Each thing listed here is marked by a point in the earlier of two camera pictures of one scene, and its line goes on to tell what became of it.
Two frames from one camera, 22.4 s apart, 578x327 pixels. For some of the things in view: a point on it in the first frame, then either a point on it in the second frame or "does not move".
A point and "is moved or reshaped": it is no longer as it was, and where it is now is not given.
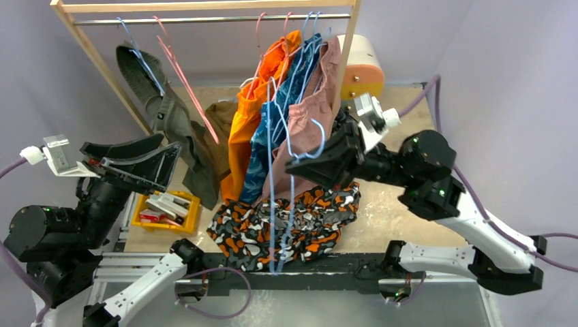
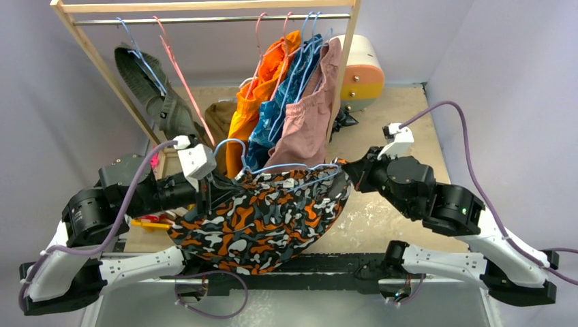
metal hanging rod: [215, 19] does not move
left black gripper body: [134, 176] -> [204, 193]
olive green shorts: [176, 123] does not move
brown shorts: [221, 116] does not move
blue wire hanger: [270, 82] is moved or reshaped
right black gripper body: [351, 147] -> [354, 169]
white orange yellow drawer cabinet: [366, 73] does not move
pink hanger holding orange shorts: [262, 55] does not move
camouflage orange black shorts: [264, 234] is moved or reshaped
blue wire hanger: [143, 63] does not move
